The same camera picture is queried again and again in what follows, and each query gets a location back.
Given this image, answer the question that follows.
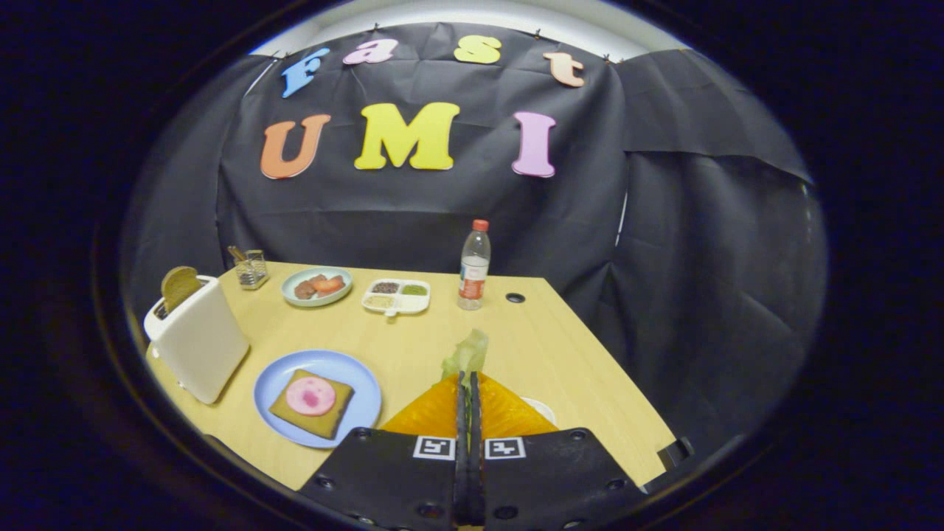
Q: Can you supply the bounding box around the wire utensil holder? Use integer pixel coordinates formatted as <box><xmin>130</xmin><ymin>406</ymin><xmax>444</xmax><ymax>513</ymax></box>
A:
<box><xmin>235</xmin><ymin>249</ymin><xmax>269</xmax><ymax>290</ymax></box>

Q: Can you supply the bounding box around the brown toast slice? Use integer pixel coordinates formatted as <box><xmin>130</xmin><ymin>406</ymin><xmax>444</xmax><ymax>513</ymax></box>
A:
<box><xmin>268</xmin><ymin>369</ymin><xmax>355</xmax><ymax>440</ymax></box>

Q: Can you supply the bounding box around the blue plate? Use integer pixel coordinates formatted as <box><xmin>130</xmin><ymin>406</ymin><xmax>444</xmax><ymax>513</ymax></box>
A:
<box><xmin>253</xmin><ymin>350</ymin><xmax>382</xmax><ymax>449</ymax></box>

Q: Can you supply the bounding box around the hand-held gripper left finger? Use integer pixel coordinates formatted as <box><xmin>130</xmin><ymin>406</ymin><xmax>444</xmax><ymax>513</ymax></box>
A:
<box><xmin>299</xmin><ymin>371</ymin><xmax>471</xmax><ymax>531</ymax></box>

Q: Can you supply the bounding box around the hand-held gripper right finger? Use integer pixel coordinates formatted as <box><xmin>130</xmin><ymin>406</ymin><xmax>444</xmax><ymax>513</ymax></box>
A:
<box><xmin>470</xmin><ymin>371</ymin><xmax>650</xmax><ymax>531</ymax></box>

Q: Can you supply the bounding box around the brown bread slice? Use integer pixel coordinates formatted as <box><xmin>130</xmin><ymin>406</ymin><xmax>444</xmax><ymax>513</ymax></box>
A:
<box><xmin>161</xmin><ymin>266</ymin><xmax>201</xmax><ymax>314</ymax></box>

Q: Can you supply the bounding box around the green lettuce leaf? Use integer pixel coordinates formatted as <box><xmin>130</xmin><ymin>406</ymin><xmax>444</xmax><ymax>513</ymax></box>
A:
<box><xmin>441</xmin><ymin>329</ymin><xmax>489</xmax><ymax>378</ymax></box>

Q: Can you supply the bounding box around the black backdrop cloth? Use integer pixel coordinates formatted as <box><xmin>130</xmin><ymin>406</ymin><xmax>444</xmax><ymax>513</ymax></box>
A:
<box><xmin>122</xmin><ymin>22</ymin><xmax>827</xmax><ymax>480</ymax></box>

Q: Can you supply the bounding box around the pale green plate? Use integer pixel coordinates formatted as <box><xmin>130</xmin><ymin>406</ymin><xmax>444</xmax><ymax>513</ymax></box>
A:
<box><xmin>281</xmin><ymin>266</ymin><xmax>353</xmax><ymax>308</ymax></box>

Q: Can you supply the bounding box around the clear red-capped water bottle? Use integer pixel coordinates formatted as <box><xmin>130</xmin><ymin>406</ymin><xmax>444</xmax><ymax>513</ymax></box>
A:
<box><xmin>457</xmin><ymin>219</ymin><xmax>491</xmax><ymax>310</ymax></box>

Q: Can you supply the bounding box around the pink ham slice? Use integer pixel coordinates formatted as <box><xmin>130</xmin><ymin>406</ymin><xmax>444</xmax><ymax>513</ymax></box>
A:
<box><xmin>285</xmin><ymin>376</ymin><xmax>336</xmax><ymax>417</ymax></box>

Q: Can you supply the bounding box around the small white dish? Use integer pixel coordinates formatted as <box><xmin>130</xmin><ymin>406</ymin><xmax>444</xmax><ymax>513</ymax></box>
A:
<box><xmin>520</xmin><ymin>397</ymin><xmax>559</xmax><ymax>427</ymax></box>

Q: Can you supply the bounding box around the white toaster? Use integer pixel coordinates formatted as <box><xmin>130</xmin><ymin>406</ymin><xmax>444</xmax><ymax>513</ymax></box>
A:
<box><xmin>144</xmin><ymin>275</ymin><xmax>251</xmax><ymax>405</ymax></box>

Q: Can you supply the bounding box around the white divided seasoning dish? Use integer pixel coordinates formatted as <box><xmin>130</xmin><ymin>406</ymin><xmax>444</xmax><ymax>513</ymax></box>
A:
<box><xmin>361</xmin><ymin>279</ymin><xmax>431</xmax><ymax>316</ymax></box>

